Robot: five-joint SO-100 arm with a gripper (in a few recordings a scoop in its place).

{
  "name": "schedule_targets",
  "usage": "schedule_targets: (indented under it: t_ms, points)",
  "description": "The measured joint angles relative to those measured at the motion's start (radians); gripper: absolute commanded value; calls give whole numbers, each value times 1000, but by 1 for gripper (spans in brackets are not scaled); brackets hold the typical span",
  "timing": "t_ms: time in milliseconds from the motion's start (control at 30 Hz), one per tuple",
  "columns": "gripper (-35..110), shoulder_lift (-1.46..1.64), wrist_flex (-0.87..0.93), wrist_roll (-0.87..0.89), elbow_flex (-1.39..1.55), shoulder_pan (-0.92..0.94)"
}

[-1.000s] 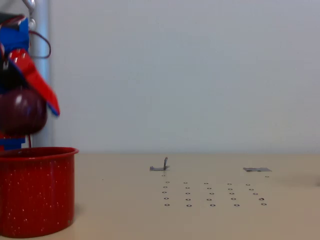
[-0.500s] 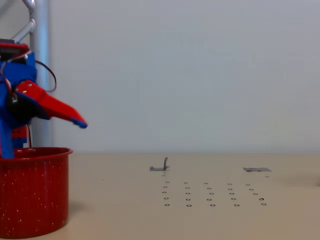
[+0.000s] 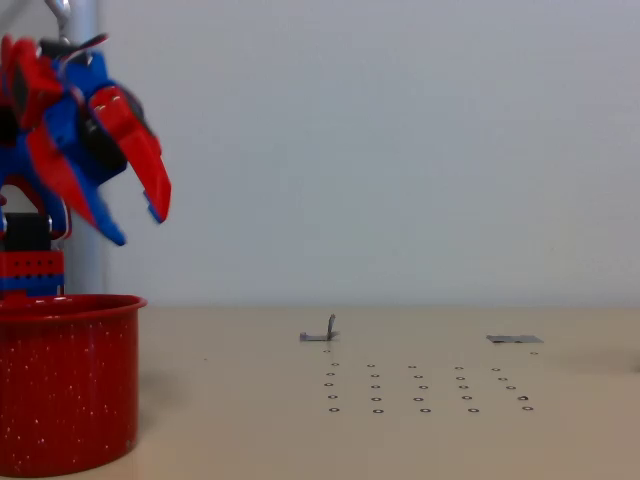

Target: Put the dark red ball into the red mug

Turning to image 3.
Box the red speckled enamel cup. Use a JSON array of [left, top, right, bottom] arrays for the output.
[[0, 293, 149, 477]]

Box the curled grey tape piece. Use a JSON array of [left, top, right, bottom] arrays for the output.
[[299, 313, 342, 343]]

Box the flat grey tape piece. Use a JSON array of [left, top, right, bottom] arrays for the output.
[[485, 333, 545, 346]]

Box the red white wrist cable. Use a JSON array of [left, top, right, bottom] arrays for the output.
[[58, 32, 110, 65]]

